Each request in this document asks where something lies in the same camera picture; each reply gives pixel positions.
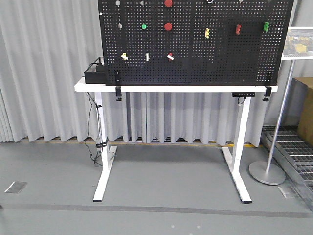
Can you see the black table clamp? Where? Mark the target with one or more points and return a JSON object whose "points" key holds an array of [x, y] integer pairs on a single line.
{"points": [[267, 94], [118, 93]]}

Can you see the black desk control panel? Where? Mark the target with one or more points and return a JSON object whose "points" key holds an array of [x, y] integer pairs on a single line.
{"points": [[243, 94]]}

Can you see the red block switch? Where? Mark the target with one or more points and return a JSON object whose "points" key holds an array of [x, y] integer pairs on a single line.
{"points": [[238, 29]]}

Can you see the brown cardboard box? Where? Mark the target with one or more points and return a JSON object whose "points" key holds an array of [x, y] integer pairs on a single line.
{"points": [[305, 126]]}

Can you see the black perforated pegboard panel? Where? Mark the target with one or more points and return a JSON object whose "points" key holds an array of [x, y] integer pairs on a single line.
{"points": [[225, 59]]}

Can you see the black electronics box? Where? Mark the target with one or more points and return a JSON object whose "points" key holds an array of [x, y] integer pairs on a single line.
{"points": [[96, 72]]}

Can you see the yellow block switch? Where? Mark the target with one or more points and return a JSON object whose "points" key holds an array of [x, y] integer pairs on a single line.
{"points": [[207, 33]]}

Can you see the left black table clamp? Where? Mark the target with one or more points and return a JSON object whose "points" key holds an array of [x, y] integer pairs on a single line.
{"points": [[118, 93]]}

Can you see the silver floor stand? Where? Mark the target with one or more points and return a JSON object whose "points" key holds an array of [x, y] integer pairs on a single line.
{"points": [[268, 173]]}

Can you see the green block switch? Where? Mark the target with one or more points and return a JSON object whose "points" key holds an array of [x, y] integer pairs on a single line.
{"points": [[266, 26]]}

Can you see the yellow toggle switch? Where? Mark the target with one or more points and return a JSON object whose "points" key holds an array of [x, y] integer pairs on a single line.
{"points": [[124, 56]]}

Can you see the right black table clamp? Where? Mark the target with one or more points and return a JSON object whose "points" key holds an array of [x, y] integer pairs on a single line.
{"points": [[267, 94]]}

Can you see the upper red mushroom button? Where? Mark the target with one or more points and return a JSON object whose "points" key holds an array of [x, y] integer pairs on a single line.
{"points": [[168, 3]]}

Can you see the red mushroom button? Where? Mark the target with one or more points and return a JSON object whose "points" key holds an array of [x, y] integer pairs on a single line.
{"points": [[168, 26], [168, 3]]}

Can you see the green illuminated push button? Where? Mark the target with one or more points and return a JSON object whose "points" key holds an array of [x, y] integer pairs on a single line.
{"points": [[144, 26]]}

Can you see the white height-adjustable table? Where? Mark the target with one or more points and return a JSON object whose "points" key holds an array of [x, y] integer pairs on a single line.
{"points": [[232, 158]]}

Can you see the grey curtain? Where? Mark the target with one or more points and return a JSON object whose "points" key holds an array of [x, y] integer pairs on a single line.
{"points": [[45, 46]]}

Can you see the lower red mushroom button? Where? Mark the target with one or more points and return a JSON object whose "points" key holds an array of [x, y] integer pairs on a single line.
{"points": [[168, 26]]}

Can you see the red toggle switch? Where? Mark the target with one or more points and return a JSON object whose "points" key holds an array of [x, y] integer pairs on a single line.
{"points": [[170, 57]]}

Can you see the framed poster sign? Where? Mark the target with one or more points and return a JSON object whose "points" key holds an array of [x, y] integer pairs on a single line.
{"points": [[298, 44]]}

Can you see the left pegboard mounting bracket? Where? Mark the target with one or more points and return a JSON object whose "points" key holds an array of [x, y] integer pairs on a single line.
{"points": [[117, 77]]}

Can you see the metal floor grating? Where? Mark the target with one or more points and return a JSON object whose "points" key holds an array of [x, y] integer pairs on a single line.
{"points": [[295, 157]]}

